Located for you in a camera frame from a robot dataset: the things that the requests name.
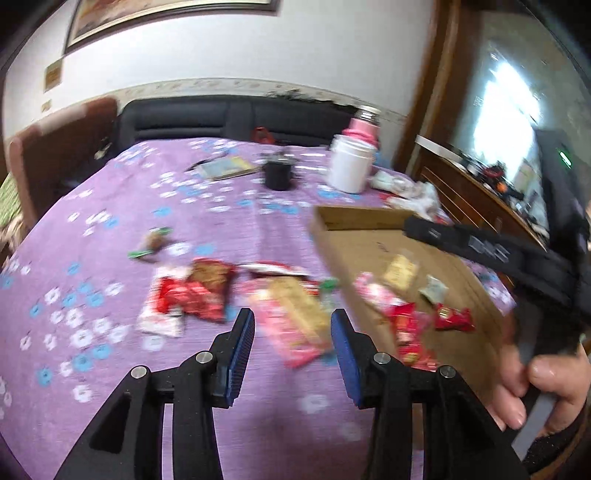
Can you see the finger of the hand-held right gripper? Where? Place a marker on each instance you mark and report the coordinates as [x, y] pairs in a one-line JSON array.
[[443, 233]]

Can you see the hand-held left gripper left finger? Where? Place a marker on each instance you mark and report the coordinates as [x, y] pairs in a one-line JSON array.
[[240, 350]]

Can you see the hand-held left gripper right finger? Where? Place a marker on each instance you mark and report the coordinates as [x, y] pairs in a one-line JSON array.
[[344, 360]]

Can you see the yellow snack packet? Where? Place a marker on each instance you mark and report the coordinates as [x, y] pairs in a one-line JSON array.
[[400, 270]]

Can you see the pink wafer packet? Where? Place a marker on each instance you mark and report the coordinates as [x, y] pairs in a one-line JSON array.
[[295, 314]]

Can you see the large red snack packet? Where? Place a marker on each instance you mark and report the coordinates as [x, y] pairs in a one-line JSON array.
[[408, 332]]

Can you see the cardboard box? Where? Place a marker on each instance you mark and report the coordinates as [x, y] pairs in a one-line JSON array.
[[369, 244]]

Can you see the red brown snack packet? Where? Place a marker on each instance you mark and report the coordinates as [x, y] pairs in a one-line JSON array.
[[210, 281]]

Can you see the small red snack packet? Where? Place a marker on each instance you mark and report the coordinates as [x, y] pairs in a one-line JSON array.
[[452, 318]]

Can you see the clear green-edged cake packet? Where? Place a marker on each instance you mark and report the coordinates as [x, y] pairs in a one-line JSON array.
[[154, 241]]

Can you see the person's right hand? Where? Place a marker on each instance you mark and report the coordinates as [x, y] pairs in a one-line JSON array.
[[558, 378]]

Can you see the wooden cabinet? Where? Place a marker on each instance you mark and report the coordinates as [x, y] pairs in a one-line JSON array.
[[461, 194]]

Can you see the crumpled white plastic bag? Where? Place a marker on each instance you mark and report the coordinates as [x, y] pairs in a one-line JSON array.
[[415, 194]]

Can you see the green candy packet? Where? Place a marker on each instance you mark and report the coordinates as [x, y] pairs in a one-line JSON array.
[[328, 287]]

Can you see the white knit glove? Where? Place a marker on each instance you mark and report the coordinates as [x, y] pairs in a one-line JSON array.
[[383, 181]]

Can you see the black red toy figure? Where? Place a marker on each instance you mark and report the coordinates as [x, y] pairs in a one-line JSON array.
[[496, 173]]

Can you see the white plastic jar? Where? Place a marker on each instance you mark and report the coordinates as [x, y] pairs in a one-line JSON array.
[[351, 166]]

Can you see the bottle with pink knit sleeve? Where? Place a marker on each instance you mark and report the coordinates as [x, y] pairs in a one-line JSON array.
[[364, 127]]

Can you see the black cup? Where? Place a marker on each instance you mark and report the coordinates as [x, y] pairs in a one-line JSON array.
[[278, 175]]

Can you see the yellow green notebook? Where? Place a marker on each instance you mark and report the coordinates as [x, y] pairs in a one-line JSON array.
[[226, 168]]

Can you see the purple floral tablecloth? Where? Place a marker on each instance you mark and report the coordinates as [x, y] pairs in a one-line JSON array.
[[138, 194]]

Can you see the black sofa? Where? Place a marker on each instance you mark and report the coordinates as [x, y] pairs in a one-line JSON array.
[[184, 120]]

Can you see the brown armchair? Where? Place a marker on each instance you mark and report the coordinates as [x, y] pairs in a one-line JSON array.
[[55, 147]]

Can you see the green patterned cloth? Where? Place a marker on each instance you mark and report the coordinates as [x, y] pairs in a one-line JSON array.
[[9, 198]]

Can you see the large wall mirror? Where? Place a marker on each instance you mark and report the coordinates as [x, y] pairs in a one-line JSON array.
[[503, 92]]

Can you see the small wall plaque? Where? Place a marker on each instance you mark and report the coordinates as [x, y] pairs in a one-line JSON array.
[[53, 74]]

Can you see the large framed wall picture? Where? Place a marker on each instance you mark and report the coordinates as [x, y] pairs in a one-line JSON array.
[[138, 14]]

